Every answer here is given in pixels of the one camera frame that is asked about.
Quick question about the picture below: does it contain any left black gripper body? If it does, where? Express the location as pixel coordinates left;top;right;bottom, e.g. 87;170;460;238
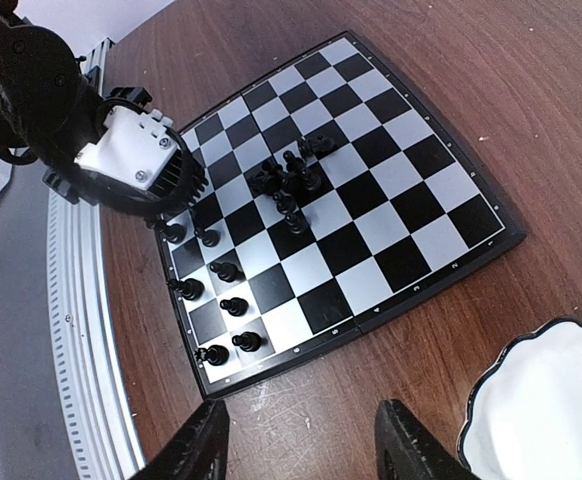
43;150;209;215

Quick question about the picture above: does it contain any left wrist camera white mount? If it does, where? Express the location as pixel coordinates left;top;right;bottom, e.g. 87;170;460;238
75;97;183;193

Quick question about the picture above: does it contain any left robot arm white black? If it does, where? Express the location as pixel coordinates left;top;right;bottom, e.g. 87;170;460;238
0;1;208;217

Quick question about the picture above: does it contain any black chess king piece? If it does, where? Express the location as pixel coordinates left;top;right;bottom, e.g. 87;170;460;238
155;221;186;244

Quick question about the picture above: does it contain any black bishop back row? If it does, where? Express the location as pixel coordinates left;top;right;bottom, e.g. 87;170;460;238
167;278;205;301

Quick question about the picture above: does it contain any black pawn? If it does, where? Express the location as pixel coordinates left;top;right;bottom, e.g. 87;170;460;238
194;227;221;248
232;331;262;352
220;297;249;317
209;261;242;283

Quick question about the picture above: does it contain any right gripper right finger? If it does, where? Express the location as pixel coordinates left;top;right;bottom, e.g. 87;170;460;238
374;399;476;480

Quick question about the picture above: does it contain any black grey chessboard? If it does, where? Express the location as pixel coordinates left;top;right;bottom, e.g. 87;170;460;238
157;31;525;398

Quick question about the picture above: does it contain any pile of black chess pieces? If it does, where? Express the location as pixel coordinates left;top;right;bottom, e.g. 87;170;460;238
247;150;322;235

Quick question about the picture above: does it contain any aluminium front rail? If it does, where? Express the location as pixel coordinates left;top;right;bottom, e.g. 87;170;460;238
0;37;147;480

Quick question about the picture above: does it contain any white scalloped bowl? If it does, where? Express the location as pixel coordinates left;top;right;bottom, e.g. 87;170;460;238
457;317;582;479

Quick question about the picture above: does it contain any black knight lying apart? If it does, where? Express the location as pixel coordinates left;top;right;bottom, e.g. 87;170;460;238
297;135;338;160

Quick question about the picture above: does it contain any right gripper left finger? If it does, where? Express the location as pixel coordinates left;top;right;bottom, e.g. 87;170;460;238
138;400;230;479

